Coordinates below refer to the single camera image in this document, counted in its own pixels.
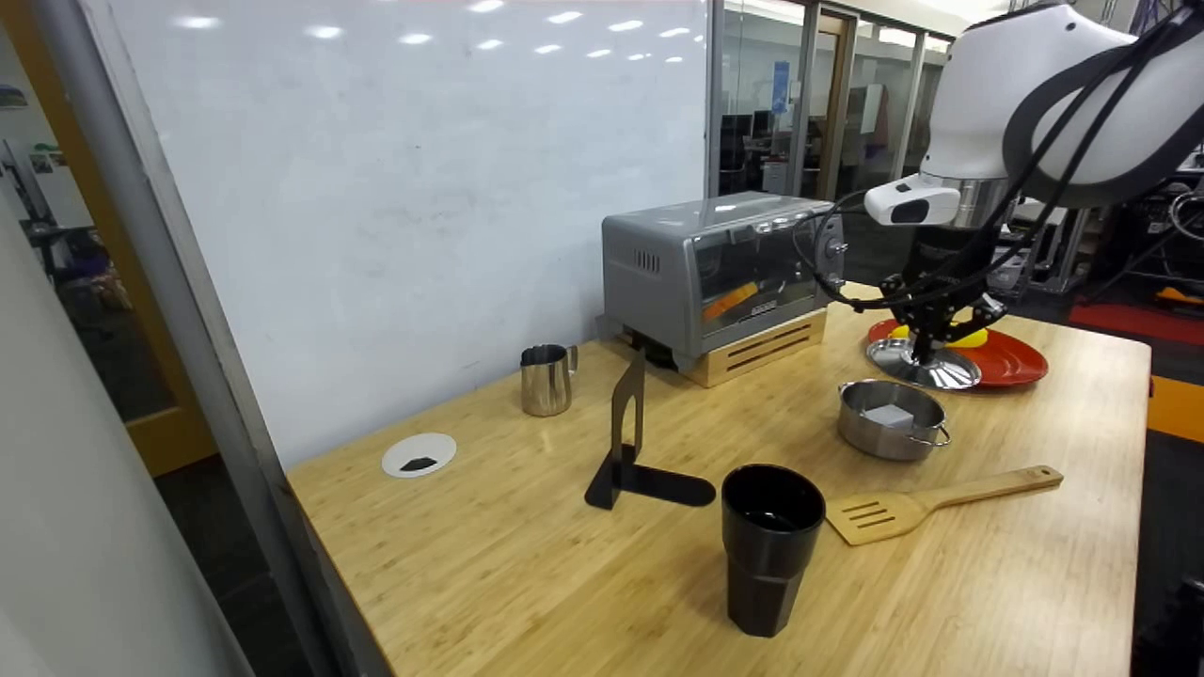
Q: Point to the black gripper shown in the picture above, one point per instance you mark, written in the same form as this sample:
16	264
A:
943	291

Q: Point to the steel pot lid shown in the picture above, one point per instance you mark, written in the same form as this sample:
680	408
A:
924	366

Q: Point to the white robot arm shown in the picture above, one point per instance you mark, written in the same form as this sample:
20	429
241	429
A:
1035	104

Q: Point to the small steel pot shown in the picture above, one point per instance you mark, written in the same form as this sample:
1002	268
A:
892	446

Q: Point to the yellow toy corn cob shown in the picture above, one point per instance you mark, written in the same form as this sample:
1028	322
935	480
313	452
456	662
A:
903	331

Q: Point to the red oval plate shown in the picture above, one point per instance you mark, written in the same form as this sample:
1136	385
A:
1006	361

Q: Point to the wooden slatted stand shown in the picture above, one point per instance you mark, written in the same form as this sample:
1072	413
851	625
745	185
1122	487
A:
742	356

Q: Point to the wooden slotted spatula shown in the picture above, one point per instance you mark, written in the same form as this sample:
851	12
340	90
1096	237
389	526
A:
875	515

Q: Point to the grey toaster oven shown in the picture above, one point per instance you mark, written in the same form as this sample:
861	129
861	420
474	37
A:
702	277

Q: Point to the black plastic cup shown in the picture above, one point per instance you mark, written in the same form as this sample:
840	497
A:
769	530

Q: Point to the black L-shaped stand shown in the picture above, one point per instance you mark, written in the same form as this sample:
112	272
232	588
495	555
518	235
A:
621	466

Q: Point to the small steel milk jug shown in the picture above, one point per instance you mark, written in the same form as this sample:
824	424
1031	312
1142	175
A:
547	382

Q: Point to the white table grommet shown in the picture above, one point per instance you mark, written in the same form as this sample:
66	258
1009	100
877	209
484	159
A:
420	456

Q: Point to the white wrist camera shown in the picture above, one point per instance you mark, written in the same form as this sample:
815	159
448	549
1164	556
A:
913	202

